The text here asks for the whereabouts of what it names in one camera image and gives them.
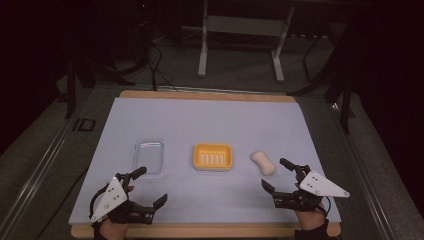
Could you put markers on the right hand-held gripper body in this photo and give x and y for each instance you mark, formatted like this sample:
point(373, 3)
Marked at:
point(320, 186)

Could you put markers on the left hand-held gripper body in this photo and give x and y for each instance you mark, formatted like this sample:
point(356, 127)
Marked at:
point(111, 198)

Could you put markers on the person's left hand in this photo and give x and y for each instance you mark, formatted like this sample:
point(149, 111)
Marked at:
point(114, 230)

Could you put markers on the person's right hand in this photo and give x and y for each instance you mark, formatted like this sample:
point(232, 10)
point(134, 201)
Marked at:
point(310, 218)

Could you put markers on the clear plastic soap dish lid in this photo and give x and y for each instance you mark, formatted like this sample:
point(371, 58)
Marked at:
point(149, 156)

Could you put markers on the yellow soap dish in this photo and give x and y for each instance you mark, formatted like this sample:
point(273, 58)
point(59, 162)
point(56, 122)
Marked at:
point(212, 157)

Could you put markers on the light blue table mat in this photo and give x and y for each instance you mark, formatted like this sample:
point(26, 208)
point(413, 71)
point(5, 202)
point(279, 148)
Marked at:
point(213, 123)

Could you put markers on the black tripod stand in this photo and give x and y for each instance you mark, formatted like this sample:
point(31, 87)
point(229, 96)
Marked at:
point(100, 71)

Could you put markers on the white metal stand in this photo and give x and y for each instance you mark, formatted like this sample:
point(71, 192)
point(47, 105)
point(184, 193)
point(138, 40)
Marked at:
point(245, 25)

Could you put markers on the metal floor rail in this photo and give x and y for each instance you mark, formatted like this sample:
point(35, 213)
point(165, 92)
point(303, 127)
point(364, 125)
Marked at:
point(36, 173)
point(363, 173)

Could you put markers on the black floor bracket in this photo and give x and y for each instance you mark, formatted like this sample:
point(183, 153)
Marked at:
point(84, 124)

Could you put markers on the black metal frame stand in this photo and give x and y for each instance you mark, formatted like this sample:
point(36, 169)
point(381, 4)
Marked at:
point(336, 83)

